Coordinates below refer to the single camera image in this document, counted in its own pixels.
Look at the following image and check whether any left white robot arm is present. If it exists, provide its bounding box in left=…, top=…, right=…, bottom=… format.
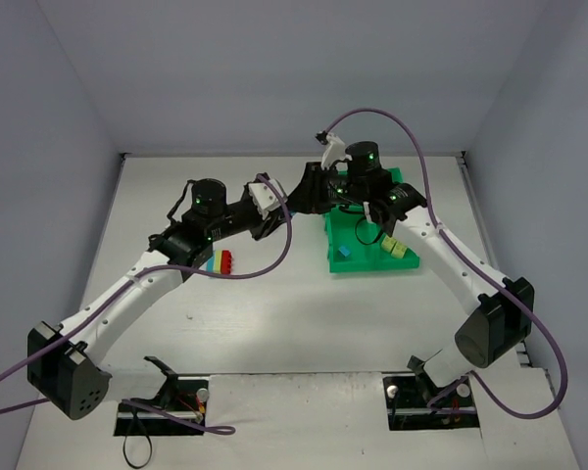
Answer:
left=26, top=173, right=291, bottom=420

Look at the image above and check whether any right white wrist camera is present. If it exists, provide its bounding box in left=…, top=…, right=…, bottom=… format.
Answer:
left=316, top=130, right=347, bottom=169

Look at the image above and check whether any lime green lego brick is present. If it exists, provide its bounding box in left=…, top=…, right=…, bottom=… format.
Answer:
left=391, top=242, right=408, bottom=259

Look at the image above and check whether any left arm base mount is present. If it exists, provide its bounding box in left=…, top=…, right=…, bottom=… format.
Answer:
left=113, top=376, right=209, bottom=437

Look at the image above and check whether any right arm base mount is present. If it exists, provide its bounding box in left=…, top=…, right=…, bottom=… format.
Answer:
left=382, top=374, right=480, bottom=432

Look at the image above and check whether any small teal lego cube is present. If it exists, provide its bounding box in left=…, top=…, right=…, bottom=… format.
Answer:
left=338, top=246, right=351, bottom=258

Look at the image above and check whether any teal yellow red lego stack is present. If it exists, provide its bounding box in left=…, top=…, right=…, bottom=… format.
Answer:
left=206, top=250, right=233, bottom=275

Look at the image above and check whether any lime green small lego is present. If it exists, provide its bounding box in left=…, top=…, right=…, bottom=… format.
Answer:
left=381, top=236, right=397, bottom=253

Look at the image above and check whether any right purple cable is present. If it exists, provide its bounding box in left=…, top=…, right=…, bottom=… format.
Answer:
left=322, top=108, right=567, bottom=418

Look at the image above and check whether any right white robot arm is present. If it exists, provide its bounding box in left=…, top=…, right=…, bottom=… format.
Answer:
left=288, top=134, right=535, bottom=388

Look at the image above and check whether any green divided sorting tray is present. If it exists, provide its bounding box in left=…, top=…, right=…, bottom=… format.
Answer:
left=322, top=166, right=421, bottom=275

